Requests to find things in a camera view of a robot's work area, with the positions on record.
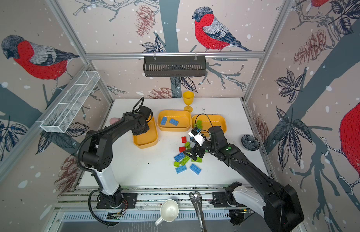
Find blue lego brick upturned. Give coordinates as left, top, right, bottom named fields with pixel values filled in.
left=160, top=117, right=167, bottom=126

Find blue lego brick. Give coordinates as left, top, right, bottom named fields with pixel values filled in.
left=190, top=164, right=202, bottom=175
left=169, top=119, right=179, bottom=126
left=175, top=165, right=187, bottom=174
left=174, top=153, right=185, bottom=162

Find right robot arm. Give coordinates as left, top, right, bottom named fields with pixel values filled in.
left=184, top=125, right=304, bottom=232

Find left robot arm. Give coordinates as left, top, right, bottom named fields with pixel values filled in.
left=75, top=97, right=153, bottom=207

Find right yellow bin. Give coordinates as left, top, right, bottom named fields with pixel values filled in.
left=192, top=114, right=227, bottom=133

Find yellow bin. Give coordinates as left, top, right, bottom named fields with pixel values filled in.
left=192, top=114, right=227, bottom=133
left=133, top=117, right=159, bottom=149
left=157, top=110, right=191, bottom=132

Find green lego brick centre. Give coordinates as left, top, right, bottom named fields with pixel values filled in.
left=195, top=120, right=203, bottom=130

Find left yellow bin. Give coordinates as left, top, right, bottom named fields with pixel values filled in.
left=133, top=117, right=159, bottom=149

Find green lego brick right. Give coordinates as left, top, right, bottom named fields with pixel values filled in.
left=191, top=158, right=202, bottom=163

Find green small lego top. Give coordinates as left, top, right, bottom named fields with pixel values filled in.
left=185, top=142, right=191, bottom=149

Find dark grey small bowl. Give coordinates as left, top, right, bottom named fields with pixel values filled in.
left=241, top=134, right=260, bottom=151

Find red lego brick centre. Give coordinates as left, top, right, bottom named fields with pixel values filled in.
left=179, top=147, right=186, bottom=153

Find green long lego brick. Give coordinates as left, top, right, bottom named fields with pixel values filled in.
left=180, top=156, right=190, bottom=166

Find middle yellow bin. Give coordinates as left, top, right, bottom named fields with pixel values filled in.
left=157, top=110, right=191, bottom=132

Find yellow plastic goblet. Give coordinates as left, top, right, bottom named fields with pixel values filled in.
left=183, top=91, right=195, bottom=113

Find black hanging basket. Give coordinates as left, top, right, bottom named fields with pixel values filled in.
left=143, top=56, right=207, bottom=77

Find metal tongs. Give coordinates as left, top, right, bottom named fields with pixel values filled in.
left=189, top=191, right=207, bottom=232

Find white measuring cup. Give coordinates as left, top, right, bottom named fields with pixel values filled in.
left=155, top=199, right=179, bottom=226

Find pink handled utensil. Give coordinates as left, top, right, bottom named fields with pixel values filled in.
left=109, top=118, right=121, bottom=125

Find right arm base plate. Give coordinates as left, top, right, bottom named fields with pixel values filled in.
left=210, top=192, right=237, bottom=208

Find white wire mesh basket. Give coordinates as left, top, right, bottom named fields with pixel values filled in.
left=40, top=71, right=100, bottom=133

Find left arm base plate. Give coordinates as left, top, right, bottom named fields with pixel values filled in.
left=96, top=193, right=138, bottom=209

